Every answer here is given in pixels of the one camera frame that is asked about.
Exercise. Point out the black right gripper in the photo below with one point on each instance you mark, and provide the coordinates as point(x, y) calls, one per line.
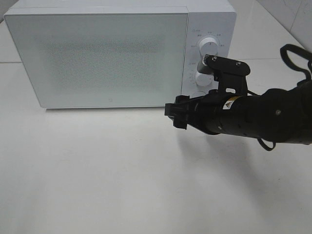
point(204, 113)

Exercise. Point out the round white door button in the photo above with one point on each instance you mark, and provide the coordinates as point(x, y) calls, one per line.
point(198, 94)

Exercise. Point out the white microwave knob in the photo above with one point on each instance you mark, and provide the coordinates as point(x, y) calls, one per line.
point(203, 80)
point(208, 46)

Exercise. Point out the white microwave door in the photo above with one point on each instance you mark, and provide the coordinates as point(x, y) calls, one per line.
point(88, 61)

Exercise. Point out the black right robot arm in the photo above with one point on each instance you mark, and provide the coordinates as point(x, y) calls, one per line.
point(278, 115)

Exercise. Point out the white microwave oven body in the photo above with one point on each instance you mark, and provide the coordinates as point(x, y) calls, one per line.
point(205, 18)

